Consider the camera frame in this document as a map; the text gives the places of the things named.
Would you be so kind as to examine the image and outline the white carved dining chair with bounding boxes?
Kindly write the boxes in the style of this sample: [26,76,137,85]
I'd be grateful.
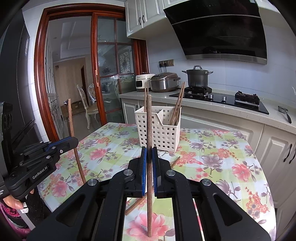
[88,83,96,105]
[77,85,97,130]

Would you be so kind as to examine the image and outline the dark grey stock pot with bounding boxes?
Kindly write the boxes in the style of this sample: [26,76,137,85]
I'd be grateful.
[181,65,213,88]

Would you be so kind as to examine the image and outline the white wall cabinet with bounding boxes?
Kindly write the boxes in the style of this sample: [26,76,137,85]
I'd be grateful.
[125,0,173,39]

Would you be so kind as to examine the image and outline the black range hood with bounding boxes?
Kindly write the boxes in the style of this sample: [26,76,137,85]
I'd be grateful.
[163,0,268,65]

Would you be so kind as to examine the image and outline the steel rice cooker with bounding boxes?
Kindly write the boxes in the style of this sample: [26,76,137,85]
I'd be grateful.
[150,72,181,93]

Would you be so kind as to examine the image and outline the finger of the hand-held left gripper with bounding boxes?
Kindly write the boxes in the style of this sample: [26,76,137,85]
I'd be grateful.
[20,136,73,156]
[19,137,79,168]

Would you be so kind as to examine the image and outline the black glass gas cooktop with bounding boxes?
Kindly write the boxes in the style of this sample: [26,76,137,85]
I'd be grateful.
[169,86,270,115]

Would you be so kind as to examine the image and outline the pile of cardboard boxes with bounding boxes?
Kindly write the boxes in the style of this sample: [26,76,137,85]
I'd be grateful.
[60,100,82,116]

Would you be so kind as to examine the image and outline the pink black knitted garment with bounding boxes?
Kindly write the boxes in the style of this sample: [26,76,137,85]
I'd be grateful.
[0,190,47,237]

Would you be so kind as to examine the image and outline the steel ladle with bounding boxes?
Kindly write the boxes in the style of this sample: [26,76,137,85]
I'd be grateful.
[278,106,292,124]

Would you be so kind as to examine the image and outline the white plastic utensil basket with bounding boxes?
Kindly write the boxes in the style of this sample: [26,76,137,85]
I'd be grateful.
[134,105,181,153]

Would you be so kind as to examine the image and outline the white base cabinets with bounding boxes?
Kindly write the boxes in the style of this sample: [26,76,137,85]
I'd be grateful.
[120,97,296,232]

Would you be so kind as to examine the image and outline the floral tablecloth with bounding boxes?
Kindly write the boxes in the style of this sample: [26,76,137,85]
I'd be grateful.
[37,122,277,241]

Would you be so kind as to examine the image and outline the person's left hand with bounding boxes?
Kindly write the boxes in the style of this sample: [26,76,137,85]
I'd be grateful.
[5,194,24,211]

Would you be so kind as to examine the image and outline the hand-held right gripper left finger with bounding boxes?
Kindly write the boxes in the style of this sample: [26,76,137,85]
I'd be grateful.
[26,146,148,241]

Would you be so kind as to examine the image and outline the white small cooker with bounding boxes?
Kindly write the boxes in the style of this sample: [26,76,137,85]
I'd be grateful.
[135,72,155,92]

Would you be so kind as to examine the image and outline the red wooden sliding glass door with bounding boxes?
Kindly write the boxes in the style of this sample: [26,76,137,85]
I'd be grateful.
[91,11,149,129]

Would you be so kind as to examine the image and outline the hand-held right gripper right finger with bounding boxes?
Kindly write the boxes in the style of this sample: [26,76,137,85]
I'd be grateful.
[151,146,271,241]

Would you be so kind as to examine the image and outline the red wooden door frame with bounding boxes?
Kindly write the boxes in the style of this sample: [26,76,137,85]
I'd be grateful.
[34,5,126,142]

